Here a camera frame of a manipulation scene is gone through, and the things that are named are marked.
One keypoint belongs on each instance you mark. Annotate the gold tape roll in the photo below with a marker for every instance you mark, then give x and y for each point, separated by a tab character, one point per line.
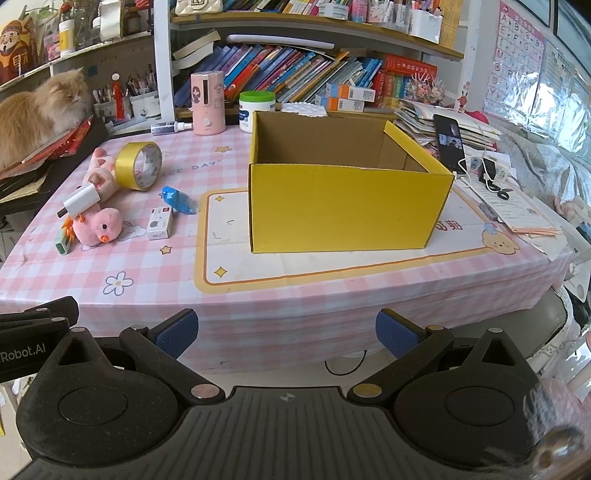
127	164

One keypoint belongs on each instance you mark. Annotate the red shiny gift paper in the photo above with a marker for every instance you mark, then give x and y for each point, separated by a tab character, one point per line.
60	143

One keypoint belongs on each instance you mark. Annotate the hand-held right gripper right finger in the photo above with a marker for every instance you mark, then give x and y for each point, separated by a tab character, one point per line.
392	334

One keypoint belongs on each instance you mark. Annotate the pink humidifier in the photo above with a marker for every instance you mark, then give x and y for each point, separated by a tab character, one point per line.
207	104

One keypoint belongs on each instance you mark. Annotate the thick book lying flat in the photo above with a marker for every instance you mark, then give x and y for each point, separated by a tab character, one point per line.
196	48

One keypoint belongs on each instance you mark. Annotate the black electronic keyboard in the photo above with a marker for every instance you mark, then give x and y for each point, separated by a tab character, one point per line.
69	159

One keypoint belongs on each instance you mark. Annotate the orange and white carton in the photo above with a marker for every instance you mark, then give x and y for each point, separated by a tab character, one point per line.
339	104
348	91

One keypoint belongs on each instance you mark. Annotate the fuzzy sleeve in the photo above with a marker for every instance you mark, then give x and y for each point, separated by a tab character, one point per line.
563	415

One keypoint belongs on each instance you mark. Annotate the dried flower bouquet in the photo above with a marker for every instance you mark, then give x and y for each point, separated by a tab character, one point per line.
425	90

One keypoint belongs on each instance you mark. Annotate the small white box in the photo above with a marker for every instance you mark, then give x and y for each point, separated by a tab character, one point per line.
159	224

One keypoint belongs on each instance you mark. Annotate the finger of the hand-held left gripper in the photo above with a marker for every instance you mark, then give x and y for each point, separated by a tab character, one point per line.
46	311

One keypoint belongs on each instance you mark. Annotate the white pen holder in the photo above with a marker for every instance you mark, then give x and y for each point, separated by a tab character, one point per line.
144	105
104	110

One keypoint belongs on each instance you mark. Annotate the green toy car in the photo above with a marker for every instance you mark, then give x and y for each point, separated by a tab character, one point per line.
63	242

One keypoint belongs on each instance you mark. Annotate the white plastic bottle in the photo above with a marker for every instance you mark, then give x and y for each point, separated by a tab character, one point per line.
67	37

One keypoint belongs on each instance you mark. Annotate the row of upright books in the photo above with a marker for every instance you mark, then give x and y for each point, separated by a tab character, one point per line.
286	7

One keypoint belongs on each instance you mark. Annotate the stack of magazines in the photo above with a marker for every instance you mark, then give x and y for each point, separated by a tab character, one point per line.
415	122

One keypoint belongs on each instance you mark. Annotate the yellow cardboard box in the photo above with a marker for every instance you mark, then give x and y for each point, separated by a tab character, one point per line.
341	207

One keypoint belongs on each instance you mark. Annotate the row of slanted books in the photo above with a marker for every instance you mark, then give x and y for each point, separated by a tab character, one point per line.
277	69

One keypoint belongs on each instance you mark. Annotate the small spray bottle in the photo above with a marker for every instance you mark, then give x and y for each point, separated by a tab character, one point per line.
166	128

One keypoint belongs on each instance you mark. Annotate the white quilted handbag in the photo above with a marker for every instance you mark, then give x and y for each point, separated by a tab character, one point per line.
198	7

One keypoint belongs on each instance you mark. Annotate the orange fluffy cat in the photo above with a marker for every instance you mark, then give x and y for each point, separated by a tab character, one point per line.
37	115

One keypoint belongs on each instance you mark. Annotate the red figurine pen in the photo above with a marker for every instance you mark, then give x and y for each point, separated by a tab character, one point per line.
118	99

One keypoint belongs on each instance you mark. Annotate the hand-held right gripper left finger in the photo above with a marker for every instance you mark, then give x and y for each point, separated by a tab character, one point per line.
178	333

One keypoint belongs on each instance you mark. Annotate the white ribbed pad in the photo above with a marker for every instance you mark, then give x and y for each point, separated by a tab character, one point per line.
304	109

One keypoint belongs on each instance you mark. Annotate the white charger plug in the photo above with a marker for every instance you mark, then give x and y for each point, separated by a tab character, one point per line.
83	199

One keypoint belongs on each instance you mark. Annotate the white jar green lid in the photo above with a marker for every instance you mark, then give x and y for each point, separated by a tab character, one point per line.
247	113

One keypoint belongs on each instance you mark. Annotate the black smartphone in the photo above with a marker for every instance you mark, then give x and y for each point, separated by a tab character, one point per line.
448	143

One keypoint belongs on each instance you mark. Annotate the pink chick plush toy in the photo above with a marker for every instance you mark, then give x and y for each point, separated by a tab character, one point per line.
101	226

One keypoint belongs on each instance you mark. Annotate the fortune god paper figure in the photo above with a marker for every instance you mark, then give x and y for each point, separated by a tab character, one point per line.
14	50

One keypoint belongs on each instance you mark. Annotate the red boxed book set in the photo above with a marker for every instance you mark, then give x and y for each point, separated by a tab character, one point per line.
406	69

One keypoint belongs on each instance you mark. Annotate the grey blanket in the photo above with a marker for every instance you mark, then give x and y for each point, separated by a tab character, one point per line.
540	161

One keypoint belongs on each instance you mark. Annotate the pink checkered tablecloth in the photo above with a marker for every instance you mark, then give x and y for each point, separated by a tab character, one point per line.
138	286

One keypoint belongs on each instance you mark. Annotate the white stationery box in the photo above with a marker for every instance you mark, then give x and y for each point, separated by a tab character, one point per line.
425	25

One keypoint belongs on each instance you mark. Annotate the printed paper sheets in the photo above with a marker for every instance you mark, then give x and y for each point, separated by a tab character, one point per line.
521	207

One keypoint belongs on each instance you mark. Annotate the white desk bookshelf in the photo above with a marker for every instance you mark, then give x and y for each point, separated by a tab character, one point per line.
162	69

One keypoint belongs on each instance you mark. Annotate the blue packet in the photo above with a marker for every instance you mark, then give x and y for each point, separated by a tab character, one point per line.
178	201

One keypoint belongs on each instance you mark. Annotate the alphabet wall poster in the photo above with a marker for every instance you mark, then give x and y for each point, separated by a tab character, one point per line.
515	50

